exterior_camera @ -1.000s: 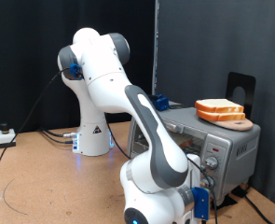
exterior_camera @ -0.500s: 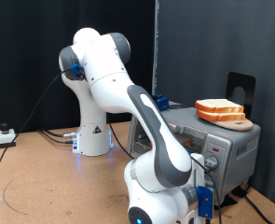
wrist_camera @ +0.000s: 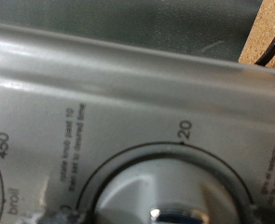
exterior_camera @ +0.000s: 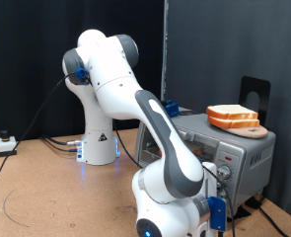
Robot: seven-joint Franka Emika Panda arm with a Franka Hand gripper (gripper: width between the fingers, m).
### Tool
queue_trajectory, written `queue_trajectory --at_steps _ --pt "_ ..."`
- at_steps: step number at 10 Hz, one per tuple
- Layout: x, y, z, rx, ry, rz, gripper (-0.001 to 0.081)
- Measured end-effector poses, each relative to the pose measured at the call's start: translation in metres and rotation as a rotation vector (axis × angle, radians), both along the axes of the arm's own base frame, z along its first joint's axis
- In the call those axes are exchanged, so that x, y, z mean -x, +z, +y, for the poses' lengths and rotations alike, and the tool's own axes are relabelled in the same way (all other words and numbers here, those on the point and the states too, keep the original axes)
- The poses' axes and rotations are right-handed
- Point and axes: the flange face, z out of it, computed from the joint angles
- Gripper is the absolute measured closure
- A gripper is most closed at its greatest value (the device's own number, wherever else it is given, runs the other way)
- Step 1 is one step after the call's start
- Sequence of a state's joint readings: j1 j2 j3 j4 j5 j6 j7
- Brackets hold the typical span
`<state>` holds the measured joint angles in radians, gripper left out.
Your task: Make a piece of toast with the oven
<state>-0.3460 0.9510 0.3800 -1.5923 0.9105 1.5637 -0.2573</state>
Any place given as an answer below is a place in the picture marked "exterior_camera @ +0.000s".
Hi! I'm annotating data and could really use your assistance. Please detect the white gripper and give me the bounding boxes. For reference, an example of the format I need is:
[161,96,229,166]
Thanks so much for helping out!
[197,161,218,237]

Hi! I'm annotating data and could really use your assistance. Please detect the silver oven temperature knob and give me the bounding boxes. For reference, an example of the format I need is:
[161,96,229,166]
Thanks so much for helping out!
[216,165,232,181]

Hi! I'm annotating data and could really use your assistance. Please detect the silver toaster oven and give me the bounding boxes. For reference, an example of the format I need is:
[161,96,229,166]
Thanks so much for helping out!
[134,113,277,219]

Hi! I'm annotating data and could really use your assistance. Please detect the round wooden cutting board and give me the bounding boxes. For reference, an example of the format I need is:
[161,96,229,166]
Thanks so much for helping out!
[222,124,268,139]

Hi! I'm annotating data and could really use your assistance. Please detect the black metal bookend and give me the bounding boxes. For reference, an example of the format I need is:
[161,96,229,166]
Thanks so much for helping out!
[239,75,271,127]

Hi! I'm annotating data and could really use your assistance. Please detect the vertical metal pole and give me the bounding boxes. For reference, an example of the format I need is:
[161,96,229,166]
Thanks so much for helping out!
[160,0,170,103]

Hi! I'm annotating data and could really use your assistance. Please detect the emergency stop button box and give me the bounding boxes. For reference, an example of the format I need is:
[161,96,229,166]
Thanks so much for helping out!
[0,129,18,158]

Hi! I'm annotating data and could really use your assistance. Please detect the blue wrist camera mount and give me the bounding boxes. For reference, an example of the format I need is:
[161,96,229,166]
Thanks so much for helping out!
[207,196,228,232]

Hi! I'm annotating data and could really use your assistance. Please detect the black oven power cable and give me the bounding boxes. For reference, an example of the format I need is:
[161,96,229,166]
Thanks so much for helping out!
[245,197,291,237]

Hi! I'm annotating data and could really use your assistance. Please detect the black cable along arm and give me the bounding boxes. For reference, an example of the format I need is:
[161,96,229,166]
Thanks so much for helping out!
[112,119,237,237]

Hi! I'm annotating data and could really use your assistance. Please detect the black cable with silver connector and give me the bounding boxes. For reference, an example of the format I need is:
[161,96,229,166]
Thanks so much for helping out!
[40,134,84,148]

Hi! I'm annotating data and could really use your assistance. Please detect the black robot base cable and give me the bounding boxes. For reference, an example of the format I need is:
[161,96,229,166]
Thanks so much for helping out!
[42,137,80,153]

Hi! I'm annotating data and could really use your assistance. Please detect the blue cable clip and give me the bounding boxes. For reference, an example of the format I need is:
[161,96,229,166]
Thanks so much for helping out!
[75,67,91,86]

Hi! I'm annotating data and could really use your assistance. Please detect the black hanging cable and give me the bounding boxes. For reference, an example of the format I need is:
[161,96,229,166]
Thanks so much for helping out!
[0,72,79,192]

